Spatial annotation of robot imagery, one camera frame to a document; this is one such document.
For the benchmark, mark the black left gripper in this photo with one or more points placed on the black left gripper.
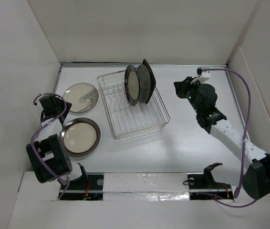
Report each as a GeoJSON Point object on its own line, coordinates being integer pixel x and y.
{"type": "Point", "coordinates": [59, 102]}

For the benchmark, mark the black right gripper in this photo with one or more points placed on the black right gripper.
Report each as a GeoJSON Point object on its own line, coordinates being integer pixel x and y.
{"type": "Point", "coordinates": [181, 87]}

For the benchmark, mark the black square floral plate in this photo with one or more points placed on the black square floral plate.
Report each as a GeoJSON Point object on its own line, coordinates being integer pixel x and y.
{"type": "Point", "coordinates": [152, 79]}

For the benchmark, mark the beige plate with tree pattern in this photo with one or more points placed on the beige plate with tree pattern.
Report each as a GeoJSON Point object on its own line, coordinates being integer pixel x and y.
{"type": "Point", "coordinates": [82, 96]}

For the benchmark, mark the grey round deer plate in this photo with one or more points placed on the grey round deer plate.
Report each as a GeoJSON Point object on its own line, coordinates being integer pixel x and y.
{"type": "Point", "coordinates": [145, 83]}

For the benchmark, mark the beige plate with brown rim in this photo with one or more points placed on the beige plate with brown rim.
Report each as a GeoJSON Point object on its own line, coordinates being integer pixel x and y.
{"type": "Point", "coordinates": [80, 136]}

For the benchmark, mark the black rimmed striped round plate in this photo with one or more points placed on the black rimmed striped round plate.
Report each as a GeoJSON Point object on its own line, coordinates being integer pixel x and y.
{"type": "Point", "coordinates": [132, 85]}

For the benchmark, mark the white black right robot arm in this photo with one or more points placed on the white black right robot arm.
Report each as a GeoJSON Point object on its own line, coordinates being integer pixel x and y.
{"type": "Point", "coordinates": [254, 175]}

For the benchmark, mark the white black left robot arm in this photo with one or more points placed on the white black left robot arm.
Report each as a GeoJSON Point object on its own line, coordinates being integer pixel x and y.
{"type": "Point", "coordinates": [46, 151]}

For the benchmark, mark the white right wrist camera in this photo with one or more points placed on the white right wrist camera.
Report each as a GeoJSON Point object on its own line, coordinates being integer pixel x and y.
{"type": "Point", "coordinates": [203, 74]}

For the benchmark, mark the silver wire dish rack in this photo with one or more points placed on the silver wire dish rack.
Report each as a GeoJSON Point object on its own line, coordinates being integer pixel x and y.
{"type": "Point", "coordinates": [125, 121]}

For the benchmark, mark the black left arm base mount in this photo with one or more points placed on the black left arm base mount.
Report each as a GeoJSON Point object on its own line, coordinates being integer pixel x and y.
{"type": "Point", "coordinates": [79, 189]}

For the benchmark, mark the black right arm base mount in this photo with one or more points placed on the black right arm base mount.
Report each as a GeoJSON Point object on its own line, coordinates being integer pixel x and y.
{"type": "Point", "coordinates": [201, 187]}

